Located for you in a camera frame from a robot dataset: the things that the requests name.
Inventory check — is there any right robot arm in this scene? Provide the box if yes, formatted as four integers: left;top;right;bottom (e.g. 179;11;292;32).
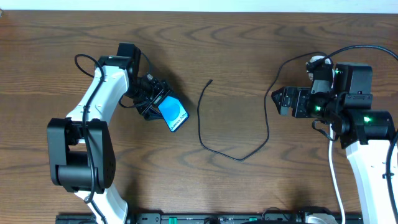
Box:
272;63;397;223

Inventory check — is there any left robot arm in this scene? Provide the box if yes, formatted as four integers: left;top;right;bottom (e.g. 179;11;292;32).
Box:
47;43;170;223

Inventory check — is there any blue Galaxy smartphone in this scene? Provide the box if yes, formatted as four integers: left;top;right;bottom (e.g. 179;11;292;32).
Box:
158;96;189;132

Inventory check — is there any black USB charging cable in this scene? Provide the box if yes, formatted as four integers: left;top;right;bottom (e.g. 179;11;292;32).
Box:
197;51;324;162

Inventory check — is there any white power strip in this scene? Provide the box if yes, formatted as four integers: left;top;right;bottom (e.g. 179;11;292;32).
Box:
306;55;334;81

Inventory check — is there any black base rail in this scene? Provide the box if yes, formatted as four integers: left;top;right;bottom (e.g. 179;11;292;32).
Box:
55;212;364;224

